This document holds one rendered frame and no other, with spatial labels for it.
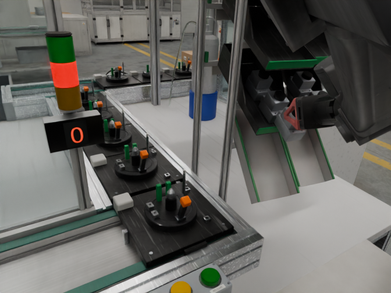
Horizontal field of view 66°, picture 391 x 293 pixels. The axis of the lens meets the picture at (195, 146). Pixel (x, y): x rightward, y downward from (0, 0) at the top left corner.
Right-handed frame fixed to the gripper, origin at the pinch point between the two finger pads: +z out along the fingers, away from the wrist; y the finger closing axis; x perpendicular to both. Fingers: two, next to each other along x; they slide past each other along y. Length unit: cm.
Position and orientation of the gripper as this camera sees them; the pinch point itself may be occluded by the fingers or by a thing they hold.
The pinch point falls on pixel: (295, 114)
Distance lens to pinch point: 73.3
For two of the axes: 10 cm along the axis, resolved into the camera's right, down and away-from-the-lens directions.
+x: 1.1, 9.9, 0.6
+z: -3.2, -0.2, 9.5
